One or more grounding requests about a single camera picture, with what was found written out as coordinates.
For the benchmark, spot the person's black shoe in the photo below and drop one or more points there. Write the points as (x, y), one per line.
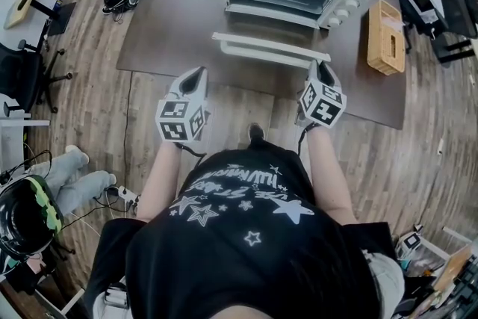
(255, 132)

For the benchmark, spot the white power strip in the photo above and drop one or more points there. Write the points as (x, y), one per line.
(127, 194)

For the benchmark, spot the wooden desk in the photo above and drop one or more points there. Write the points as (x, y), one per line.
(457, 265)

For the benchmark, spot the wicker tissue basket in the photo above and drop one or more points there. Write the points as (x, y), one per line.
(381, 45)

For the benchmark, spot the black office chair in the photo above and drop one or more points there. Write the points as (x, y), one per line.
(455, 15)
(18, 74)

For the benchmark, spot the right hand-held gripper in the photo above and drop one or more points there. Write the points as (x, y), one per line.
(323, 104)

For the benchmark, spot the person's right forearm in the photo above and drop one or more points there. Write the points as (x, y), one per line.
(328, 179)

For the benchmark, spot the person's left forearm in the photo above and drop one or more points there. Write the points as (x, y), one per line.
(157, 186)

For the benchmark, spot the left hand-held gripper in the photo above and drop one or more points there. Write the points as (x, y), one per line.
(175, 119)

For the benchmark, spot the small white clip-on box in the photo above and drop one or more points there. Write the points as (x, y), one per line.
(116, 296)

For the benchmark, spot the person's black star-print t-shirt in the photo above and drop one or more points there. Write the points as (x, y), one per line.
(224, 261)

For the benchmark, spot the white table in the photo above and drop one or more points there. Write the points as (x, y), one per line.
(22, 122)

